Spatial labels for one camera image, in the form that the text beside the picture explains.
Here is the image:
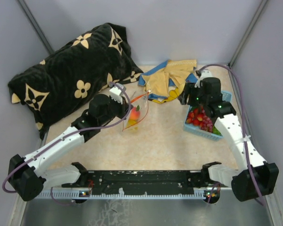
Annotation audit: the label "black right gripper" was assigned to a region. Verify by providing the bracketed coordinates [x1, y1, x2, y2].
[178, 82, 208, 107]

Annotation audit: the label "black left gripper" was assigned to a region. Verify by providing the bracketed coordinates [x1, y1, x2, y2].
[99, 95, 133, 125]

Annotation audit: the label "light blue plastic basket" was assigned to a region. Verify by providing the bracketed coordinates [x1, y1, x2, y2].
[183, 90, 232, 142]

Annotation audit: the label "yellow banana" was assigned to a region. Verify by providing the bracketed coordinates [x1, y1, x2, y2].
[126, 119, 138, 128]

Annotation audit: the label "orange peach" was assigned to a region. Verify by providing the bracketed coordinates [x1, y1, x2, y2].
[129, 105, 141, 120]

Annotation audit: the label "clear zip top bag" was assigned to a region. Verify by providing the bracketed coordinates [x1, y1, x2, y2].
[122, 90, 149, 132]

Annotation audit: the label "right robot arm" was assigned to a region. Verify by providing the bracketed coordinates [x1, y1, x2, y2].
[181, 77, 279, 202]

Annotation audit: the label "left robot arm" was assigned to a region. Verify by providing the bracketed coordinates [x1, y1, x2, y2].
[4, 94, 132, 202]

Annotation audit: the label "red strawberries bunch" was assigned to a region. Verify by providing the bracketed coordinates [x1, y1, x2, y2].
[185, 107, 204, 127]

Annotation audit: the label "yellow blue cartoon cloth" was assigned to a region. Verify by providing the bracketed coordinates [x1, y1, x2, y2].
[138, 59, 198, 104]

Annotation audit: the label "purple red grapes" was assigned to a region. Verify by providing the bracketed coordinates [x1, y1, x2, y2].
[200, 115, 213, 133]

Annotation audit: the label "green grapes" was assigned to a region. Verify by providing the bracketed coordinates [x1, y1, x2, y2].
[213, 126, 222, 136]

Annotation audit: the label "black floral pillow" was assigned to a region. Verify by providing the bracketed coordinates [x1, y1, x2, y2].
[8, 23, 142, 138]

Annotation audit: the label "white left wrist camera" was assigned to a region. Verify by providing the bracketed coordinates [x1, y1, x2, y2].
[109, 82, 126, 104]

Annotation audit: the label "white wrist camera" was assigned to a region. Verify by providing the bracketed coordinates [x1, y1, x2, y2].
[194, 70, 214, 88]
[109, 82, 126, 104]

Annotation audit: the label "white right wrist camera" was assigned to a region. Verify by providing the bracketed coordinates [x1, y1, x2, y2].
[194, 70, 214, 88]

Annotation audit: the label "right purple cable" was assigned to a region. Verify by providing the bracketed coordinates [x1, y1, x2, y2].
[197, 64, 266, 207]

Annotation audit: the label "purple cable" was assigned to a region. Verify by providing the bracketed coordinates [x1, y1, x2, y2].
[197, 64, 266, 207]
[1, 81, 130, 208]

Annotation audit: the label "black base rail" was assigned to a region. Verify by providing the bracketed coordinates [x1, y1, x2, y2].
[62, 170, 215, 195]

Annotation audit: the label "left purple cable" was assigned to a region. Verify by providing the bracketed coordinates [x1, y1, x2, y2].
[1, 81, 130, 208]

